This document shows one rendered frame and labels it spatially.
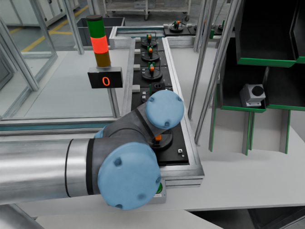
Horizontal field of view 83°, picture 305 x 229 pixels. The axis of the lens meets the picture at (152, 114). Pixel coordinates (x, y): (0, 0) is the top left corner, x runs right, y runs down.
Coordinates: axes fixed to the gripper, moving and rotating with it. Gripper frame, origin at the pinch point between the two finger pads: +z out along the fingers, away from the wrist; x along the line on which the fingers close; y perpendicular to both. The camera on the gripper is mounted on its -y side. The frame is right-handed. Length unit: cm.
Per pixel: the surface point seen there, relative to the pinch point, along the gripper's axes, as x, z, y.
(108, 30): -51, 139, -123
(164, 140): 3.2, 5.4, 9.8
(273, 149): 45.8, 1.0, 14.2
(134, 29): -15, 103, -102
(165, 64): 10, 50, -42
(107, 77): -18.2, -4.4, -14.5
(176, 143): 8.3, 6.9, 11.2
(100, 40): -17.9, -14.4, -23.3
